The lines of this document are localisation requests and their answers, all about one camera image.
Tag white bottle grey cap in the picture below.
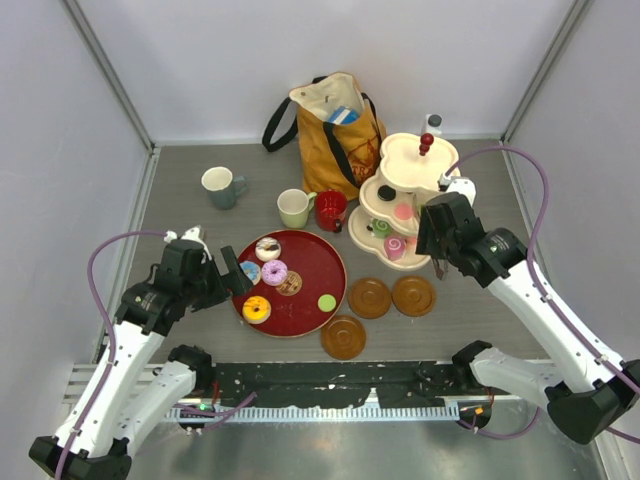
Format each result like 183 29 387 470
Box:
423 114 442 137

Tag purple sprinkled donut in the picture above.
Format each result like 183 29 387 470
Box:
261 259 288 287

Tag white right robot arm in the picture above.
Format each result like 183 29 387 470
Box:
416 192 639 444

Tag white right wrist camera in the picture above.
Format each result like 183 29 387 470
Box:
444 176 477 206

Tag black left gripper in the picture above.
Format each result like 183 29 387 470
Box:
182 245 252 311

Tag light green ceramic mug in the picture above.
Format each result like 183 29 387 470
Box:
277 189 317 229

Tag red ceramic mug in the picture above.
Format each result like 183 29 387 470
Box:
315 190 348 233

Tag brown wooden saucer left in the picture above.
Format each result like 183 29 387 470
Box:
348 277 392 319

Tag brown wooden saucer front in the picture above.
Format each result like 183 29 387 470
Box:
321 315 367 360

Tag chocolate white frosted donut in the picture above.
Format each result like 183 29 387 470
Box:
254 237 282 262

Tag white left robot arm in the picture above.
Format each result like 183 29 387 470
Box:
29 227 253 479

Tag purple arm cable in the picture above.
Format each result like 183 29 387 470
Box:
438 145 640 444
52 229 256 480

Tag brown wooden saucer right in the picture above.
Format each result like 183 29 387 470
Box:
392 275 436 317

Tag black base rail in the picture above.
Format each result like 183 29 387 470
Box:
216 361 463 409

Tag pink sandwich cookie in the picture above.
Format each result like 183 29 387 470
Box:
394 203 413 221

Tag blue white box in bag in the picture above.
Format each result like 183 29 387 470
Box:
327 106 360 125

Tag yellow frosted donut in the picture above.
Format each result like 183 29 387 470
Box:
241 296 272 325

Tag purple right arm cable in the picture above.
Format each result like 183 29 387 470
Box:
438 145 640 444

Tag grey-green ceramic mug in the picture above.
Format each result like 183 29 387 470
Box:
201 166 248 210

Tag black sandwich cookie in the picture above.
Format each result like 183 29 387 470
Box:
377 185 396 202

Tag pink swirl roll cake front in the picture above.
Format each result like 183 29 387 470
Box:
383 235 407 262

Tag yellow canvas tote bag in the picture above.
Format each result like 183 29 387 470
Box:
262 72 387 200

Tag three-tier cream cake stand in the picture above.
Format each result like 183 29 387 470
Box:
348 133 459 272

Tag green swirl roll cake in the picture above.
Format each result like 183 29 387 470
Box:
367 219 393 239

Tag round red lacquer tray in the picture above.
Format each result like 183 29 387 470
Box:
250 230 347 338

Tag green macaron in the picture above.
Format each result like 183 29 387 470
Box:
317 294 337 312

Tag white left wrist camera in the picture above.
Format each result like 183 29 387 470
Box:
180 225 206 246

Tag blue frosted donut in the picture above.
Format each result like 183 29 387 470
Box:
240 261 262 286

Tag brown wooden saucer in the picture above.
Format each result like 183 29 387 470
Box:
321 315 367 360
392 275 436 317
348 277 392 319

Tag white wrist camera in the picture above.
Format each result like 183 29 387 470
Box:
444 176 477 206
180 225 206 246

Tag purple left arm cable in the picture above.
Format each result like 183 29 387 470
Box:
52 229 256 480

